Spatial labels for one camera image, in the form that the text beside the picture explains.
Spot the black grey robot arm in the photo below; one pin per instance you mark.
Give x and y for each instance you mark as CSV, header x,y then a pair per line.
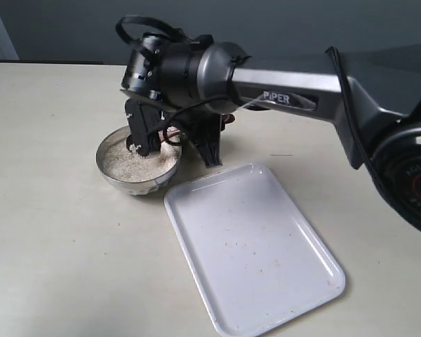
x,y
372,99

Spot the steel bowl of rice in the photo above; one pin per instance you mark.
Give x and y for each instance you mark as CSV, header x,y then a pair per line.
x,y
130,173

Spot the white rectangular tray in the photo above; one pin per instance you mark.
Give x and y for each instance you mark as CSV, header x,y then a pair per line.
x,y
254,257

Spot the brown wooden spoon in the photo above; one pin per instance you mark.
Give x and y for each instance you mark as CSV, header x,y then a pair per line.
x,y
168,135

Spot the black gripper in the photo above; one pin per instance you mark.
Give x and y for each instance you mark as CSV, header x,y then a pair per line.
x,y
160,75

